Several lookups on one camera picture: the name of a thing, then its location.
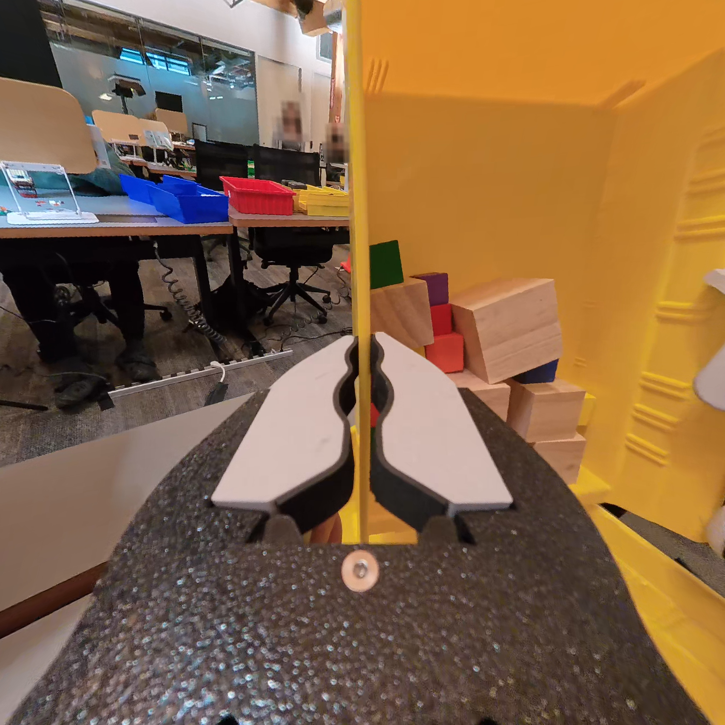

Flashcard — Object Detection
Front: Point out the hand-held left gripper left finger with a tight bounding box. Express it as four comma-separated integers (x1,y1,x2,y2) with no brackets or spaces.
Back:
211,334,359,534

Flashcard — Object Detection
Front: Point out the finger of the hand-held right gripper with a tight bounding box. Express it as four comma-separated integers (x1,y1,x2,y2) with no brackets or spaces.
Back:
692,269,725,412

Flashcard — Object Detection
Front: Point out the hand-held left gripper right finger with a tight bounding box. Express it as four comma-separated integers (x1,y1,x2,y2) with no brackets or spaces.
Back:
371,331,514,534

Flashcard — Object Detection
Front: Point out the yellow plastic box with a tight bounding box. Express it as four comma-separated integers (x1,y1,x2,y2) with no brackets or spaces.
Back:
341,0,725,549
589,503,725,725

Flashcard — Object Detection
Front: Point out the pile of wooden cubes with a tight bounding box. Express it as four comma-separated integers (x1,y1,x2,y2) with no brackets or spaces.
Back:
368,239,598,488

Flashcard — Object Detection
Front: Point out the yellow plastic bin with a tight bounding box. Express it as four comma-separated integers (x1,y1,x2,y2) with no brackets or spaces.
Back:
292,184,350,218

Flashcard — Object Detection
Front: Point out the red plastic bin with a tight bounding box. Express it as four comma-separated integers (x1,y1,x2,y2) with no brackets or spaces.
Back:
219,176,297,216

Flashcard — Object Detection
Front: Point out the blue plastic bin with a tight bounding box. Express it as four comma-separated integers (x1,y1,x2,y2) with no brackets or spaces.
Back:
119,173,171,206
148,180,230,224

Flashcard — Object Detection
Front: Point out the clear acrylic stand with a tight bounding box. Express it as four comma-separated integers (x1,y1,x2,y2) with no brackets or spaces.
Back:
0,161,100,225

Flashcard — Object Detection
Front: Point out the white floor cable rail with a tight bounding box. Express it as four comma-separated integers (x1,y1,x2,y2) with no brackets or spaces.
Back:
106,349,295,398

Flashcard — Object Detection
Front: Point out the coiled black cable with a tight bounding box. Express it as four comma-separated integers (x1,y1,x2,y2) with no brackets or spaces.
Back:
154,248,228,347

